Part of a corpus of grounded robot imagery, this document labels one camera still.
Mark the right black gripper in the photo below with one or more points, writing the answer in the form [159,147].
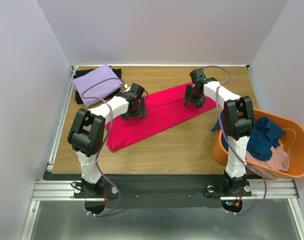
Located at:
[194,100]

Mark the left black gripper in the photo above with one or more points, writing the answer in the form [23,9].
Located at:
[140,112]

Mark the red t shirt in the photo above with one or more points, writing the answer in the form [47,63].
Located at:
[165,109]

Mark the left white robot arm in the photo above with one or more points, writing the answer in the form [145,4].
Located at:
[91,128]

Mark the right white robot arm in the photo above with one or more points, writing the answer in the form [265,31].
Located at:
[236,126]

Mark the navy blue t shirt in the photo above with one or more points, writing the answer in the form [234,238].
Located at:
[264,136]

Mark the pink t shirt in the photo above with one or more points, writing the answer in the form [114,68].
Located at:
[275,167]

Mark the orange plastic basket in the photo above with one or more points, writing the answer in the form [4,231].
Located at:
[292,143]

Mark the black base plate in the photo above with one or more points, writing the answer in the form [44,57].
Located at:
[147,191]

